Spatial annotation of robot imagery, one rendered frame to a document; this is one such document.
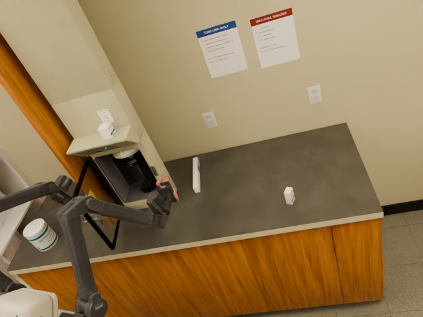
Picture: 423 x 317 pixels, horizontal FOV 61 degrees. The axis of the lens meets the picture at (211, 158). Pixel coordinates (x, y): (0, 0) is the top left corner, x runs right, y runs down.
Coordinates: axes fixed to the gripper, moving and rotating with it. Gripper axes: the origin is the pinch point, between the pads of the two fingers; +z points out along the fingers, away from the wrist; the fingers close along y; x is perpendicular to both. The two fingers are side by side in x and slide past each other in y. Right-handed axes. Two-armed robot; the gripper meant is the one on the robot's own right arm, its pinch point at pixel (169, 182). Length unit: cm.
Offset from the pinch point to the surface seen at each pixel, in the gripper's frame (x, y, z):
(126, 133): 9.5, 31.0, 4.4
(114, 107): 12.4, 41.9, 11.8
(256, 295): -23, -88, -15
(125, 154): 21.3, 13.3, 13.8
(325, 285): -64, -87, -15
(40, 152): 101, 2, 55
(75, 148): 36.5, 30.9, 2.8
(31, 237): 87, -12, -8
